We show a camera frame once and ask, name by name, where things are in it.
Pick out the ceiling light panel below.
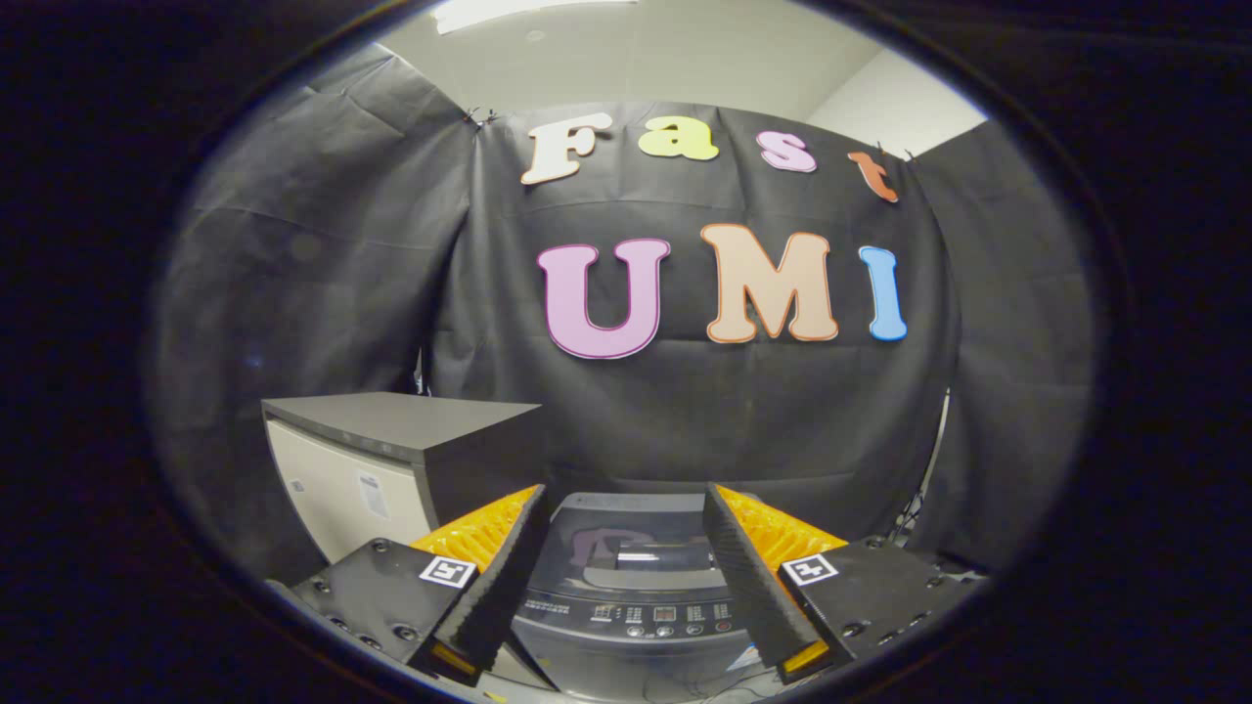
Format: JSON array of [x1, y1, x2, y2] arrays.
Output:
[[430, 0, 639, 36]]

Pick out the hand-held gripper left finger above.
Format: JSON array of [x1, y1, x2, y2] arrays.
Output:
[[266, 484, 551, 687]]

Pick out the dark grey washing machine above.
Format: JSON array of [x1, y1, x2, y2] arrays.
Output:
[[509, 491, 785, 701]]

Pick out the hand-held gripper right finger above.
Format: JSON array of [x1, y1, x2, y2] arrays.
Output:
[[701, 482, 981, 685]]

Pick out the thin metal stand pole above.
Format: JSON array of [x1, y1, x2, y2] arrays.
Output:
[[893, 388, 953, 545]]

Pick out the grey cabinet with white door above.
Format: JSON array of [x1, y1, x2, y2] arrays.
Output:
[[261, 391, 551, 590]]

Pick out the black backdrop cloth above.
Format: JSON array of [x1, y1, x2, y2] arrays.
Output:
[[145, 47, 1098, 580]]

